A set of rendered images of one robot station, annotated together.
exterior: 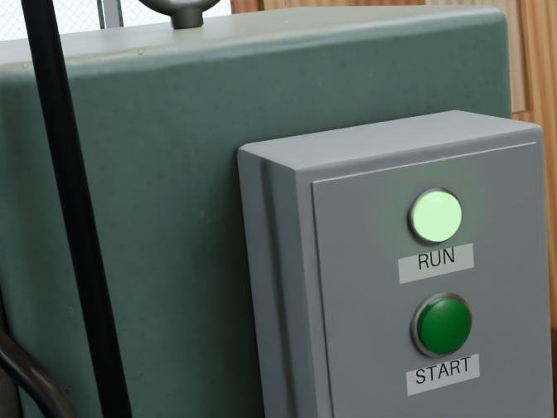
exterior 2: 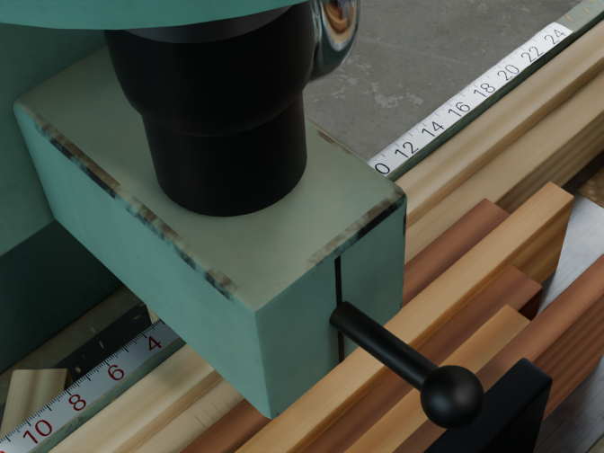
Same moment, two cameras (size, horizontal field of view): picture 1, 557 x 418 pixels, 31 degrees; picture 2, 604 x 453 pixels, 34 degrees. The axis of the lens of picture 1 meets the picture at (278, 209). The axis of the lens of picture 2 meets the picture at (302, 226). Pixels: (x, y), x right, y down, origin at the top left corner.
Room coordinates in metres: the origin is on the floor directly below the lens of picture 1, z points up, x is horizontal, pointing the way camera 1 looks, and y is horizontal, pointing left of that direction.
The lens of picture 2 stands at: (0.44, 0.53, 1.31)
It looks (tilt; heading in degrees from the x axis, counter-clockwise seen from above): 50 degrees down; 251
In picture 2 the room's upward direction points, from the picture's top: 5 degrees counter-clockwise
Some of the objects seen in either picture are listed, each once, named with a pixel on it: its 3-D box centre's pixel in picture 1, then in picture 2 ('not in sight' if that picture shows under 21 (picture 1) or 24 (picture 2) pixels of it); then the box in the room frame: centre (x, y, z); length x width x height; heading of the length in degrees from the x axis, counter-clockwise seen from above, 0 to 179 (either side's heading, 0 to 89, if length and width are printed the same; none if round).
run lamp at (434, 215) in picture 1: (438, 216); not in sight; (0.33, -0.05, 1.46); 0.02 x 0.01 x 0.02; 110
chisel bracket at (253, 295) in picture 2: not in sight; (215, 215); (0.39, 0.29, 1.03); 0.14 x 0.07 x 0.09; 110
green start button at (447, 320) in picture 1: (444, 326); not in sight; (0.33, -0.05, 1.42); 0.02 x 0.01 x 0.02; 110
